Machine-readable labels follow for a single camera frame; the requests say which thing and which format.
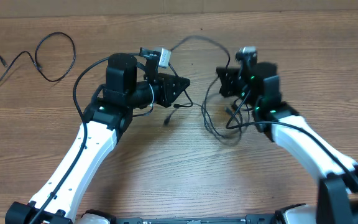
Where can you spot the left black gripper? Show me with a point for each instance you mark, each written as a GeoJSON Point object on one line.
{"type": "Point", "coordinates": [168, 94]}

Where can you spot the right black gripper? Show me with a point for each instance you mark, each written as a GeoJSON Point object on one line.
{"type": "Point", "coordinates": [227, 82]}

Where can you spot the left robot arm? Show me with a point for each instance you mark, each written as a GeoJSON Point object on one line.
{"type": "Point", "coordinates": [129, 85]}

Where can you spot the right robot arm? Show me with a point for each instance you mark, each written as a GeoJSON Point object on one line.
{"type": "Point", "coordinates": [336, 174]}

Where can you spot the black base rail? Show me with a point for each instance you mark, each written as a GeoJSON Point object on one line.
{"type": "Point", "coordinates": [194, 221]}

